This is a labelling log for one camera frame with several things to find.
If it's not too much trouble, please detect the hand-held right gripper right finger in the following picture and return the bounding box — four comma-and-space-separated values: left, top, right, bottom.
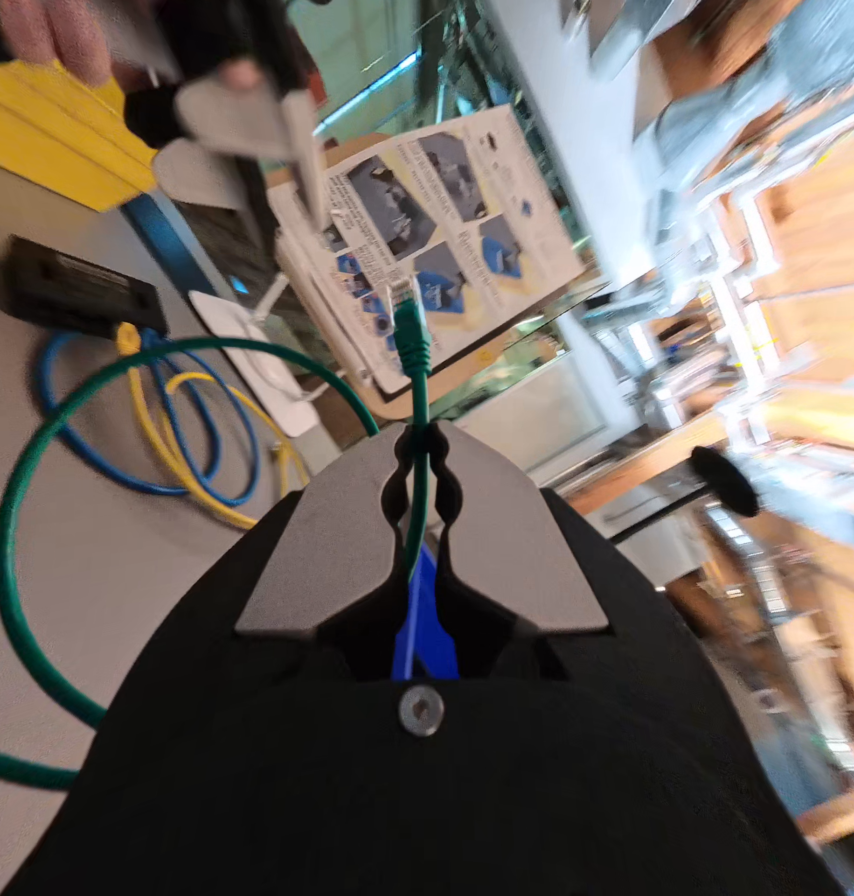
430, 422, 611, 637

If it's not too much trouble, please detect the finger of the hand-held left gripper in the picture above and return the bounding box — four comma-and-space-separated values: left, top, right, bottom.
151, 136, 250, 207
174, 76, 328, 233

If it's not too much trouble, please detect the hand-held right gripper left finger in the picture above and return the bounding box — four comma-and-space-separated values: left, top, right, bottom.
234, 422, 417, 638

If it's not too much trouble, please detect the blue plastic bin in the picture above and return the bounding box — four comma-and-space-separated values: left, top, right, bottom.
392, 545, 460, 681

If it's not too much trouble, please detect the yellow plastic bin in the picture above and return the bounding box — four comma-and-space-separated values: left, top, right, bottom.
0, 56, 158, 213

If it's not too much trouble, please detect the black ethernet switch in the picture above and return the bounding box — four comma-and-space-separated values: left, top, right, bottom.
3, 236, 169, 337

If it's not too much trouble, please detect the yellow ethernet cable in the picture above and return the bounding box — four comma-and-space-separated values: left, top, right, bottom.
114, 321, 310, 532

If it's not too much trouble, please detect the green ethernet cable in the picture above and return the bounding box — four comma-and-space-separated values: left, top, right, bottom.
0, 274, 432, 792

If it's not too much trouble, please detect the blue ethernet cable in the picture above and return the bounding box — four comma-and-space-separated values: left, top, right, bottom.
36, 329, 263, 506

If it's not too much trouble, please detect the person's left hand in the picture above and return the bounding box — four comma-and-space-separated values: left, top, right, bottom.
0, 0, 263, 92

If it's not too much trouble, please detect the black disc pole stand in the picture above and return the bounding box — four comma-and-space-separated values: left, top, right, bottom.
609, 446, 760, 543

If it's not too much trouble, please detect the printed instruction sheet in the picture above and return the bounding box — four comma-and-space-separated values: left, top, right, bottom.
269, 105, 585, 393

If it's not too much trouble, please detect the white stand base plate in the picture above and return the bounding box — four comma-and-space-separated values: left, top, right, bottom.
187, 289, 324, 440

